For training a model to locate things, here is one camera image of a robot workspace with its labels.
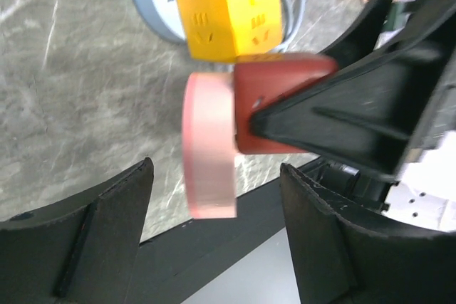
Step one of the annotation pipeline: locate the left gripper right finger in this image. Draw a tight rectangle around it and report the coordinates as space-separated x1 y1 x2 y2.
280 164 455 303

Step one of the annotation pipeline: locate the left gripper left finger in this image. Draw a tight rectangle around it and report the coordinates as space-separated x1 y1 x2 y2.
1 158 154 303

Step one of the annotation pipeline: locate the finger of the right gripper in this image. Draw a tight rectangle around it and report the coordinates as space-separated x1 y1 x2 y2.
249 43 456 177

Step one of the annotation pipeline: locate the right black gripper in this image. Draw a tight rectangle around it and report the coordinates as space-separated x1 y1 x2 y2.
321 0 455 180

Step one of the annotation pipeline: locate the grey-blue base cable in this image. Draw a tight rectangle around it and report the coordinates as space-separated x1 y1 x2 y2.
274 0 308 54

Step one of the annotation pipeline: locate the red-brown cube socket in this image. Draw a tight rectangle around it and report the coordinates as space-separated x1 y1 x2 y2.
232 53 339 155

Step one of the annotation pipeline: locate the yellow cube socket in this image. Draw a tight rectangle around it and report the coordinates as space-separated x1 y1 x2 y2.
177 0 283 63

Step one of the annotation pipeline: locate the pink round socket base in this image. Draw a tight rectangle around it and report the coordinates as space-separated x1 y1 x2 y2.
182 73 237 219

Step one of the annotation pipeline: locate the dark green cube socket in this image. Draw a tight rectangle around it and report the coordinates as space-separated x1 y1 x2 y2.
383 1 410 33

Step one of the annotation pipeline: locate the black base beam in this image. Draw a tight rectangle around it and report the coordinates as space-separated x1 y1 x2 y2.
125 179 285 303

